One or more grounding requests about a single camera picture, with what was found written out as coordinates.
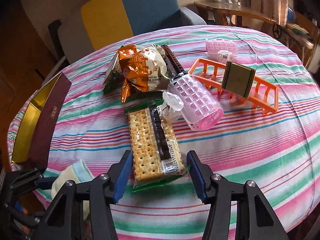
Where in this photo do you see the beige blue sock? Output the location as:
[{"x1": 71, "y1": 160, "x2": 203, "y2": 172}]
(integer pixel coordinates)
[{"x1": 50, "y1": 159, "x2": 94, "y2": 221}]

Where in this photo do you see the large cracker packet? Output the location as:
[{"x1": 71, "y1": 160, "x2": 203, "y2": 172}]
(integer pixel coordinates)
[{"x1": 124, "y1": 99, "x2": 189, "y2": 192}]

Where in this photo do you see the brown brick model bar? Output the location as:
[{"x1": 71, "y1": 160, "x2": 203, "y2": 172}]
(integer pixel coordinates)
[{"x1": 161, "y1": 45, "x2": 187, "y2": 79}]

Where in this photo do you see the gold maroon gift box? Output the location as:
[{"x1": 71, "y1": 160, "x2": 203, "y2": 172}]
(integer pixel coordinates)
[{"x1": 11, "y1": 73, "x2": 72, "y2": 171}]

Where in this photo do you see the striped tablecloth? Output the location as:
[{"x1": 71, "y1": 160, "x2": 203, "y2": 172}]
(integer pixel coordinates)
[{"x1": 44, "y1": 25, "x2": 319, "y2": 231}]

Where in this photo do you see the pink plastic basket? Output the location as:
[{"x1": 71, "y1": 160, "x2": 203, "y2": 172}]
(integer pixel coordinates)
[{"x1": 167, "y1": 74, "x2": 224, "y2": 131}]

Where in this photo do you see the orange plastic rack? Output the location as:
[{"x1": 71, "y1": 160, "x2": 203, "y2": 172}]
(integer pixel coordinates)
[{"x1": 188, "y1": 58, "x2": 279, "y2": 115}]

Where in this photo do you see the orange snack bag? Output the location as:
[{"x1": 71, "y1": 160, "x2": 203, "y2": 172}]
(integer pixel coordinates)
[{"x1": 103, "y1": 44, "x2": 170, "y2": 103}]

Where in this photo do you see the small gold brown box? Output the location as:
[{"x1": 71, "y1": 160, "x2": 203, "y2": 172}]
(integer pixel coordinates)
[{"x1": 221, "y1": 61, "x2": 255, "y2": 99}]

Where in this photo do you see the pink lidded plastic case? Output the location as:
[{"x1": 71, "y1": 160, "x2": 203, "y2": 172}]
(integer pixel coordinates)
[{"x1": 206, "y1": 38, "x2": 239, "y2": 63}]

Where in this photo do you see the yellow blue grey armchair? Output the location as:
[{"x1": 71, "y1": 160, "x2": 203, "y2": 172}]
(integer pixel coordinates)
[{"x1": 48, "y1": 0, "x2": 205, "y2": 63}]

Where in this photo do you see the wooden shelf unit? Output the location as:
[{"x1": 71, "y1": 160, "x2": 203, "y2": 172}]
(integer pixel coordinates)
[{"x1": 272, "y1": 8, "x2": 319, "y2": 72}]

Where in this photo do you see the wooden side table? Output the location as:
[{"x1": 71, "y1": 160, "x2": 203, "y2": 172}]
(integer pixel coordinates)
[{"x1": 194, "y1": 2, "x2": 276, "y2": 27}]

